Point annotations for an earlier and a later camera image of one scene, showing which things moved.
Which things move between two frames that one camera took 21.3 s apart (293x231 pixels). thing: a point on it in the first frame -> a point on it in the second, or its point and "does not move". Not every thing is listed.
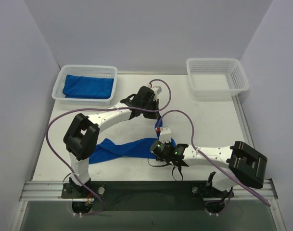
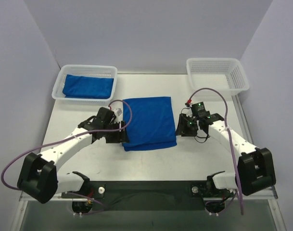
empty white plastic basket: [88, 70] does not move
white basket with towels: [216, 76] does not move
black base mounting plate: [146, 196] does not move
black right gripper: [159, 148] -> [184, 126]
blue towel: [89, 87] does not move
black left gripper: [153, 110] -> [118, 133]
